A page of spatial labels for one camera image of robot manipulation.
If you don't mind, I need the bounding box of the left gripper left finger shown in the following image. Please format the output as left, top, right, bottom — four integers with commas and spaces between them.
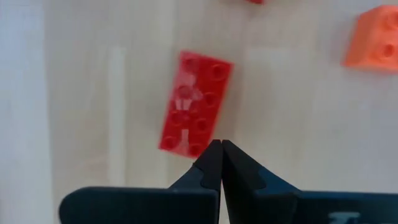
58, 139, 222, 224

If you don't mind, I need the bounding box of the red long block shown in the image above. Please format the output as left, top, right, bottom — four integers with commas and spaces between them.
157, 49, 234, 159

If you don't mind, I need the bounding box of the orange small square block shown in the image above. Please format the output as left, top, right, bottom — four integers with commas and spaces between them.
341, 4, 398, 74

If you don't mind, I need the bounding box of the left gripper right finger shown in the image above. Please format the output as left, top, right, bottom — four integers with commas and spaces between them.
222, 139, 398, 224

